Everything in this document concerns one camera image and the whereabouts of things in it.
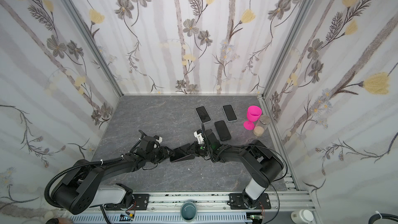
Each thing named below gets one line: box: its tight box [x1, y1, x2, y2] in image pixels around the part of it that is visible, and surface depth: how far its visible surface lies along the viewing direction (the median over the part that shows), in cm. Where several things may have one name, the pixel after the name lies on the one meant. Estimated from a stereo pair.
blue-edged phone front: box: [221, 104, 238, 122], surface depth 113 cm
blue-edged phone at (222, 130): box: [214, 120, 232, 142], surface depth 105 cm
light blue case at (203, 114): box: [194, 105, 212, 124], surface depth 111 cm
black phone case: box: [214, 120, 232, 142], surface depth 105 cm
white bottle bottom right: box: [290, 209, 315, 224], surface depth 64 cm
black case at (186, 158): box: [173, 154, 195, 163], surface depth 86 cm
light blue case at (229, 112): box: [221, 104, 238, 122], surface depth 113 cm
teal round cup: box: [180, 201, 198, 222], surface depth 73 cm
